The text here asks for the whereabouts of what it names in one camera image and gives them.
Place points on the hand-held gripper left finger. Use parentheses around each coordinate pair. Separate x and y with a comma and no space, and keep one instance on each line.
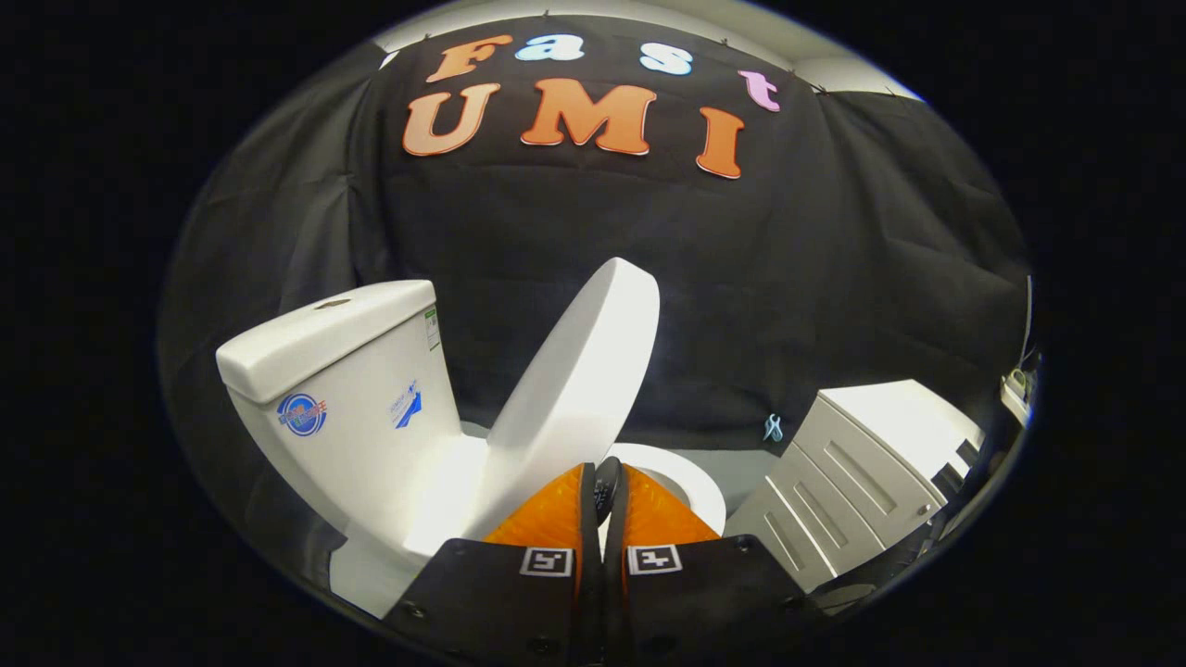
(519,602)

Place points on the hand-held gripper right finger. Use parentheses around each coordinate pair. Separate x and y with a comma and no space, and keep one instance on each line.
(695,602)

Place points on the white toilet lid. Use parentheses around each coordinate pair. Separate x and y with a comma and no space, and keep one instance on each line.
(574,371)

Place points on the white toilet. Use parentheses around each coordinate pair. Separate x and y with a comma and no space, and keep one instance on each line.
(343,371)

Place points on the white drawer cabinet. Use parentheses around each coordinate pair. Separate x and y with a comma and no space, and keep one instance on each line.
(889,417)

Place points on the black backdrop cloth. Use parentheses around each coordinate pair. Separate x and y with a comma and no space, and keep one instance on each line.
(741,278)

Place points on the white side desk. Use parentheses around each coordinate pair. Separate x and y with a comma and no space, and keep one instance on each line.
(1017,389)

